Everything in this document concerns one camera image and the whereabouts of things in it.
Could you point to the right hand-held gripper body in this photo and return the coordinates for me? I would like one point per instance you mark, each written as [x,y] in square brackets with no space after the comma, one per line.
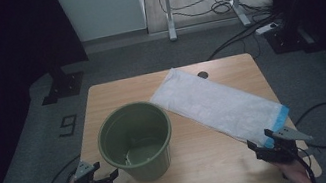
[280,152]

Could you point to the person's right hand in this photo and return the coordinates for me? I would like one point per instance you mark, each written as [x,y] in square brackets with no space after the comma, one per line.
[295,173]

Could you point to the white power strip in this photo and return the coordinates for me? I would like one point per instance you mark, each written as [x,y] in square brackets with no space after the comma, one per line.
[265,28]

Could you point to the black stand base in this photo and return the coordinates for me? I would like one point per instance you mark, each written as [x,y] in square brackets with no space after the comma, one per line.
[287,39]
[63,85]

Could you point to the white trash bag blue edge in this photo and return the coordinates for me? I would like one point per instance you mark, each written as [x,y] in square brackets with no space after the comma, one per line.
[214,106]

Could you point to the green plastic bin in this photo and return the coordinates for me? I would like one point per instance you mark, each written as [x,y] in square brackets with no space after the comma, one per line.
[157,168]

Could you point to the grey tape strip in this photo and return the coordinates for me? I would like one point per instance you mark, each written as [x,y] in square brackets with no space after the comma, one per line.
[310,151]

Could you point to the white cabinet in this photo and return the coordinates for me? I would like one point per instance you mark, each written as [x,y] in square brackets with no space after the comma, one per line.
[102,7]

